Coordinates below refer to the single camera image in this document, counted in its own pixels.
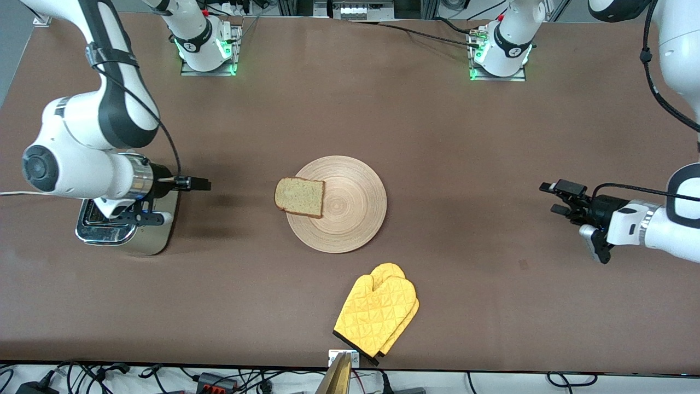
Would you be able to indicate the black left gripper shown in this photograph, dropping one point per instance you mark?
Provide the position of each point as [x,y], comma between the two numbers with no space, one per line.
[606,207]

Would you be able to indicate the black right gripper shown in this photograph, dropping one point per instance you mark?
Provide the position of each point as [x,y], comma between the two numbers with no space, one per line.
[162,183]

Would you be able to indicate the slice of brown bread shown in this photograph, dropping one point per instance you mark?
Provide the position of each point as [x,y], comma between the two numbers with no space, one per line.
[299,196]

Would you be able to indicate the round wooden plate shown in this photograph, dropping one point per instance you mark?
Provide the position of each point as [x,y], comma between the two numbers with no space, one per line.
[350,219]

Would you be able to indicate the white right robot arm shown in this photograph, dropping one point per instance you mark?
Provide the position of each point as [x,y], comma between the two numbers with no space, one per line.
[71,117]

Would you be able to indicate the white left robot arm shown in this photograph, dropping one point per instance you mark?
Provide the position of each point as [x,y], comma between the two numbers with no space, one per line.
[678,54]

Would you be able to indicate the chrome two-slot toaster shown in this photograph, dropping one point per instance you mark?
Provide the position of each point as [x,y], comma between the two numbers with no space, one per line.
[147,241]

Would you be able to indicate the yellow quilted oven mitt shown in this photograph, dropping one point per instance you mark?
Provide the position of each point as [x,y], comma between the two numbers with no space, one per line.
[377,312]
[389,270]

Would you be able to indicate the black orange connector block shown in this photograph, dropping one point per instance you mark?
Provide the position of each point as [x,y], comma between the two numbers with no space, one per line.
[216,381]

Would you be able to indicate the white power strip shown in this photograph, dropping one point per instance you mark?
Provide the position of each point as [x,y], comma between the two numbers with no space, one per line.
[355,10]

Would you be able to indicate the golden metal bar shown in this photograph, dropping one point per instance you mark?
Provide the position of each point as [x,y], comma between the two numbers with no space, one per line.
[336,380]

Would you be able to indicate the black power adapter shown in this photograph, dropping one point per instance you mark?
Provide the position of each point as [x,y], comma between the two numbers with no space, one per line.
[33,388]

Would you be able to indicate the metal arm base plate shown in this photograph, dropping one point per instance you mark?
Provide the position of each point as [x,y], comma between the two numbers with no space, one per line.
[492,78]
[186,69]

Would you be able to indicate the small white bracket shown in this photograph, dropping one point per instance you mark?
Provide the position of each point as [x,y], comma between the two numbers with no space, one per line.
[332,358]

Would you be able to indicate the silver corner bracket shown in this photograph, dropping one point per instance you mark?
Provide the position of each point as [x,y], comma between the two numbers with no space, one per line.
[42,22]

